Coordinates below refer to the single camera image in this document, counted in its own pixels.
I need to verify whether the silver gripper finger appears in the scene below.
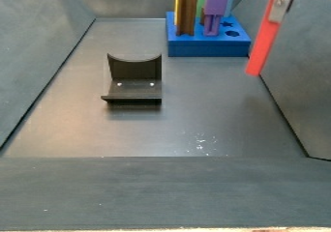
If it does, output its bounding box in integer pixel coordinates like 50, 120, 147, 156
268, 0, 293, 23

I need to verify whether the red rectangular block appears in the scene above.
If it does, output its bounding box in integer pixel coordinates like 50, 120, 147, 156
245, 0, 279, 76

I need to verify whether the blue peg board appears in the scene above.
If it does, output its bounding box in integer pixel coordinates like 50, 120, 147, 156
165, 12, 251, 57

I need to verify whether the purple pentagon peg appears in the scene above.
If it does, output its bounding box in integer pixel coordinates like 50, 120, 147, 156
202, 0, 228, 36

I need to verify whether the brown notched block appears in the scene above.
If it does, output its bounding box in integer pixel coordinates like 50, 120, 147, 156
176, 0, 198, 36

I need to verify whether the dark grey curved holder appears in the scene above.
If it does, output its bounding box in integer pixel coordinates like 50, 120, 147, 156
101, 55, 162, 102

